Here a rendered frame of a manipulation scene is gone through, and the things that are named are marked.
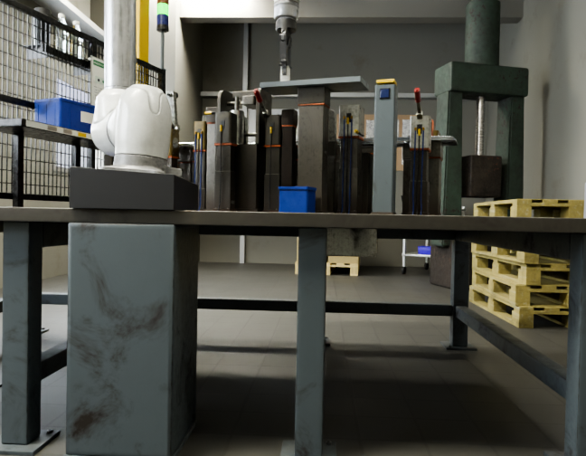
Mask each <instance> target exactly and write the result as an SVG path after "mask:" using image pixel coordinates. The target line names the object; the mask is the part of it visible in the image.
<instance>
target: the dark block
mask: <svg viewBox="0 0 586 456"><path fill-rule="evenodd" d="M207 111H214V112H217V107H215V108H206V112H207ZM206 124H207V167H206V209H204V211H212V210H213V208H214V171H216V146H215V145H214V142H215V114H213V115H206Z"/></svg>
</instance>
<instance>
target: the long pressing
mask: <svg viewBox="0 0 586 456"><path fill-rule="evenodd" d="M403 141H404V142H403ZM408 141H410V137H398V138H397V147H402V144H403V143H407V142H408ZM431 141H441V143H442V145H443V147H448V146H456V145H457V144H458V142H457V140H456V139H455V138H454V137H452V136H431ZM367 142H373V138H364V141H362V148H367V147H373V143H367ZM183 147H184V148H189V147H194V143H179V149H183Z"/></svg>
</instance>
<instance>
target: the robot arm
mask: <svg viewBox="0 0 586 456"><path fill-rule="evenodd" d="M299 1H300V0H274V19H275V20H276V31H277V32H278V33H279V55H280V62H281V64H279V66H280V81H290V69H292V67H291V49H292V44H291V43H292V37H291V34H292V33H294V32H295V31H296V30H297V20H298V9H299V5H298V4H299ZM104 85H105V90H103V91H102V92H101V93H100V94H99V95H98V96H97V98H96V105H95V111H94V116H93V122H92V124H91V127H90V134H91V137H92V140H93V142H94V144H95V146H96V147H97V148H98V149H99V150H100V151H102V152H103V153H105V154H106V155H109V156H111V157H114V162H113V166H101V167H100V169H112V170H124V171H136V172H148V173H159V174H171V175H176V176H179V177H182V176H184V171H183V170H182V169H178V168H173V167H170V166H168V165H167V158H168V152H169V147H170V139H171V127H172V112H171V108H170V104H169V101H168V98H167V96H166V95H165V94H164V93H163V91H162V90H160V89H159V88H156V87H152V86H148V85H143V84H137V0H104Z"/></svg>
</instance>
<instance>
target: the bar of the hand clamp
mask: <svg viewBox="0 0 586 456"><path fill-rule="evenodd" d="M166 96H167V98H168V101H169V104H170V108H171V112H172V122H174V125H175V126H176V125H178V119H177V105H176V99H177V98H178V93H177V92H176V91H167V92H166Z"/></svg>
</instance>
